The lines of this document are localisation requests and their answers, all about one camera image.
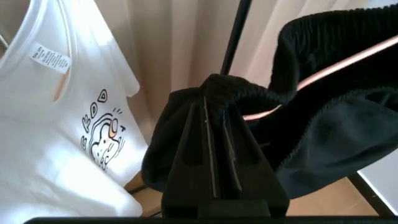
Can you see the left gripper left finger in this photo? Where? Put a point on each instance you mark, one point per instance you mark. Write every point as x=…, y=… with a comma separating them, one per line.
x=186, y=186

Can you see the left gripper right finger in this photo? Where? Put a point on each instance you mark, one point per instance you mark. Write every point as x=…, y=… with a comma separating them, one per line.
x=258, y=183

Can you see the black garment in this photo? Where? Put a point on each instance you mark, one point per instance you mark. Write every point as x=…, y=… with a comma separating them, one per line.
x=326, y=140

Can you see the white printed T-shirt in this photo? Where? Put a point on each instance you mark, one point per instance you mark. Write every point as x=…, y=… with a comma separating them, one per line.
x=46, y=174

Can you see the black clothes rack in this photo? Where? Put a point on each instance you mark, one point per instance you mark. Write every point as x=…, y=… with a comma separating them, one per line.
x=236, y=31

